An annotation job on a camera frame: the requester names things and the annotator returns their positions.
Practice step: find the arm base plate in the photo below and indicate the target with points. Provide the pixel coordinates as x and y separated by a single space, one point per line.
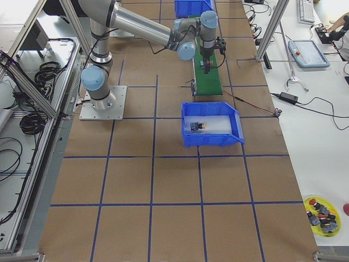
119 33
111 108

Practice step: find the teach pendant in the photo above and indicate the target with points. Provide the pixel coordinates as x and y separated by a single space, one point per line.
307 54

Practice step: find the white foam pad right bin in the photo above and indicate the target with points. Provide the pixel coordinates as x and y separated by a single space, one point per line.
210 125

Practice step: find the brown paper table cover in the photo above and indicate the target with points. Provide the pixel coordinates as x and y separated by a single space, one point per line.
131 191

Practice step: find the yellow plate with buttons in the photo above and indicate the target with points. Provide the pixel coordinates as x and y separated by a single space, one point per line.
323 217

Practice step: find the black power adapter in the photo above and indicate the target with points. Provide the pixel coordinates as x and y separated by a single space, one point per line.
289 98

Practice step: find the blue bin left side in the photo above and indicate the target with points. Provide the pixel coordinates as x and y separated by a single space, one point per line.
185 8

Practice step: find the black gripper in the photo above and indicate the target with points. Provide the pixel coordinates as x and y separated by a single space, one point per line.
205 55

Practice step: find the yellow push button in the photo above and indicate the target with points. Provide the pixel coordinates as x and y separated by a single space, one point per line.
195 126

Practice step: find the blue bin right side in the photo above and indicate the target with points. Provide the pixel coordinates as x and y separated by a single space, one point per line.
212 109

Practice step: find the green conveyor belt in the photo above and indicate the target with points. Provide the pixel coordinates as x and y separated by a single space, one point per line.
207 84

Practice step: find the aluminium frame post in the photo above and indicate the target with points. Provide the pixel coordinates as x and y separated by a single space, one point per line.
272 25

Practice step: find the white keyboard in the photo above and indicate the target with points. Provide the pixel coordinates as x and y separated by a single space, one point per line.
306 11

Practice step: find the blue bin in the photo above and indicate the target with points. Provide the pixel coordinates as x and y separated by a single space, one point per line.
185 8
212 109

